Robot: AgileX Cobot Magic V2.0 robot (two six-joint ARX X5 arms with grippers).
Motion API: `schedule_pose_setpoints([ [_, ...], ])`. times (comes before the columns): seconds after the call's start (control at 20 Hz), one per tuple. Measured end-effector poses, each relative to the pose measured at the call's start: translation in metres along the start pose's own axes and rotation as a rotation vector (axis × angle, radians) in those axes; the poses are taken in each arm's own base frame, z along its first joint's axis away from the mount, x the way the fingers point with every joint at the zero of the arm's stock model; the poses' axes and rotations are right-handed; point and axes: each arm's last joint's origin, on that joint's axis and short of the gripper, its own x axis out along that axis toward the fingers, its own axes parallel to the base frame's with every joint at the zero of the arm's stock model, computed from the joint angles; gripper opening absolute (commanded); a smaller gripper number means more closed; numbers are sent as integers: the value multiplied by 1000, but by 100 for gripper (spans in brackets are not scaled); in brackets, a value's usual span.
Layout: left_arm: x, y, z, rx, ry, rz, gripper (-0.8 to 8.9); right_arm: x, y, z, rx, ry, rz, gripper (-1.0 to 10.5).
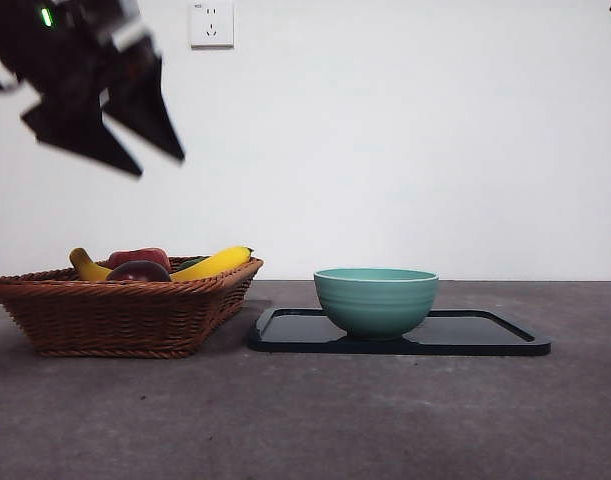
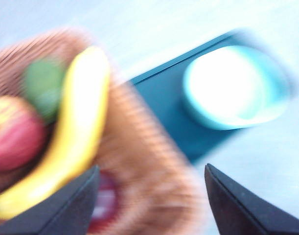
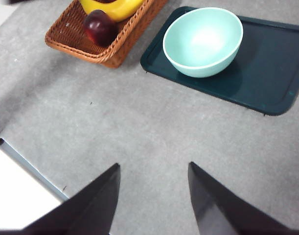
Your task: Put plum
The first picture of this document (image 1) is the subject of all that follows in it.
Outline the dark purple plum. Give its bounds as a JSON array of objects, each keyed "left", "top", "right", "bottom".
[{"left": 106, "top": 260, "right": 172, "bottom": 283}]

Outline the teal ceramic bowl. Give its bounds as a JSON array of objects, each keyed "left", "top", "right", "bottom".
[{"left": 313, "top": 267, "right": 440, "bottom": 342}]

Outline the red apple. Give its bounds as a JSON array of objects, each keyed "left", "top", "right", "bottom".
[{"left": 108, "top": 248, "right": 170, "bottom": 274}]

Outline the yellow banana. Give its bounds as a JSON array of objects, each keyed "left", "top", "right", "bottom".
[{"left": 68, "top": 245, "right": 255, "bottom": 283}]

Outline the brown wicker basket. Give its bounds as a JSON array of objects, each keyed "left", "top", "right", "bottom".
[{"left": 0, "top": 257, "right": 265, "bottom": 359}]

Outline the black rectangular tray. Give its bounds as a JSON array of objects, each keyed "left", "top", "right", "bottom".
[{"left": 247, "top": 307, "right": 553, "bottom": 357}]

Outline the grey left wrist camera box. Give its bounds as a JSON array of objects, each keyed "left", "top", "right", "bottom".
[{"left": 92, "top": 0, "right": 154, "bottom": 49}]

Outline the white wall power socket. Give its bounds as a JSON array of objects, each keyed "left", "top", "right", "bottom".
[{"left": 190, "top": 1, "right": 235, "bottom": 50}]

